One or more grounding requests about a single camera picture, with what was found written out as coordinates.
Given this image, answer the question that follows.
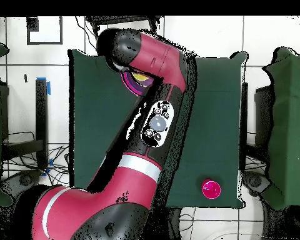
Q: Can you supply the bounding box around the red plastic cup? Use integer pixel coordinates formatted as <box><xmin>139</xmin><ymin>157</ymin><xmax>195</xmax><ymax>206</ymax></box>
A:
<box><xmin>201</xmin><ymin>179</ymin><xmax>222</xmax><ymax>200</ymax></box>

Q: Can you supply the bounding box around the yellow plastic cup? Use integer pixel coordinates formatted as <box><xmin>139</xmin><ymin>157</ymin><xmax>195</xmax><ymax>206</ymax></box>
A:
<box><xmin>131</xmin><ymin>71</ymin><xmax>151</xmax><ymax>82</ymax></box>

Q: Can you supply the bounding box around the black metal stand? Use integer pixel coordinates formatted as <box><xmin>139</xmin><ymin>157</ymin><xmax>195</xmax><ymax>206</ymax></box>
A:
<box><xmin>3</xmin><ymin>78</ymin><xmax>49</xmax><ymax>173</ymax></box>

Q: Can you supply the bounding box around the black floor frame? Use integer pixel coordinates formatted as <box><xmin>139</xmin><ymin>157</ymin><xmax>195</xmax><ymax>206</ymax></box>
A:
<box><xmin>26</xmin><ymin>16</ymin><xmax>64</xmax><ymax>46</ymax></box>

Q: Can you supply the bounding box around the purple plastic bowl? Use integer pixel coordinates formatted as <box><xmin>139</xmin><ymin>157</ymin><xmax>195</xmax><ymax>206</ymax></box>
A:
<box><xmin>126</xmin><ymin>72</ymin><xmax>153</xmax><ymax>94</ymax></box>

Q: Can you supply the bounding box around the dark green tablecloth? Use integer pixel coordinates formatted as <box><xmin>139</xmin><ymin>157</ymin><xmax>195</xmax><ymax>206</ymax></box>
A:
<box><xmin>67</xmin><ymin>48</ymin><xmax>248</xmax><ymax>209</ymax></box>

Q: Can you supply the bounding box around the tangle of floor cables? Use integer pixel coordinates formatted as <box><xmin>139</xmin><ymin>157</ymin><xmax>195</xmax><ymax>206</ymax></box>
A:
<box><xmin>4</xmin><ymin>147</ymin><xmax>71</xmax><ymax>187</ymax></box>

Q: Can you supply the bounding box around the black stool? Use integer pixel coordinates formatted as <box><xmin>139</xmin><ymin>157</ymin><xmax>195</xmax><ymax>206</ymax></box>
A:
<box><xmin>85</xmin><ymin>16</ymin><xmax>164</xmax><ymax>38</ymax></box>

